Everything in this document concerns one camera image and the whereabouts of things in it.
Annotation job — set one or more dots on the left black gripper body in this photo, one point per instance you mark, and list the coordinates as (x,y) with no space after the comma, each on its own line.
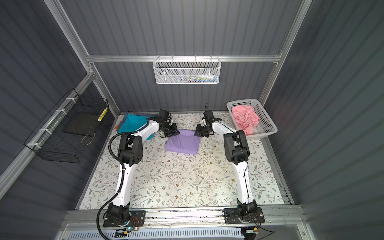
(169,130)

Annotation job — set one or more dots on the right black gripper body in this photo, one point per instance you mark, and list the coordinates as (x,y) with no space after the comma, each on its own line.
(203,131)

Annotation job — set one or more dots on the purple printed t shirt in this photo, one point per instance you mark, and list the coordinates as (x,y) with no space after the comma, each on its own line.
(184,143)

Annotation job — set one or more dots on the white plastic laundry basket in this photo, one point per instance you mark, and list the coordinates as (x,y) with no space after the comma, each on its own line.
(266,125)

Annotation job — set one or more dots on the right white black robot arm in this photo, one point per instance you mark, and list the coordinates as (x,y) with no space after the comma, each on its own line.
(237,153)

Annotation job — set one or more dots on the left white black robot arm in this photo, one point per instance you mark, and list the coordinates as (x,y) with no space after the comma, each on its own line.
(127,148)

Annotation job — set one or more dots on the folded blue grey t shirt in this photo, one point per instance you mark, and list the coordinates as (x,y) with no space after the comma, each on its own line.
(131,122)

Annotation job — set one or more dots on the folded teal t shirt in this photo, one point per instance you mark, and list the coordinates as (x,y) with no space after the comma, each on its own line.
(147,131)

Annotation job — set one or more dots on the pink crumpled t shirt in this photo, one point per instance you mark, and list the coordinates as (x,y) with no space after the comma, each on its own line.
(246,118)

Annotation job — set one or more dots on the floral patterned table mat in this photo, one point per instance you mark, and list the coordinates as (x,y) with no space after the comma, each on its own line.
(165,179)

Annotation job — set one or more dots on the markers in white basket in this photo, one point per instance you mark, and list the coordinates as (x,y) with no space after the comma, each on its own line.
(207,78)

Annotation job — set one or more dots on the yellow marker pen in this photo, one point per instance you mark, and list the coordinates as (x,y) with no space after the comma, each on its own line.
(102,115)

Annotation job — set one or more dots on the white wire mesh wall basket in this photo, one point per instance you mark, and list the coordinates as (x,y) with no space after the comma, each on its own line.
(166,73)

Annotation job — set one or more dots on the black pad in wire basket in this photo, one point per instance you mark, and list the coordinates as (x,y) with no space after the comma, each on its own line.
(82,124)

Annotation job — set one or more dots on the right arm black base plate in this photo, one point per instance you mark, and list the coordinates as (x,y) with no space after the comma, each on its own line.
(231,216)

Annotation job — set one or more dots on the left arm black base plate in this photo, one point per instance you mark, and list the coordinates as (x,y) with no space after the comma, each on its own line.
(138,217)

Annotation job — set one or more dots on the black wire wall basket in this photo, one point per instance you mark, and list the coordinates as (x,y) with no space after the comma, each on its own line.
(50,143)

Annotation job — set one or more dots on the white ventilated cable duct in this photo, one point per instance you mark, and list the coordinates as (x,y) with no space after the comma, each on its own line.
(220,233)

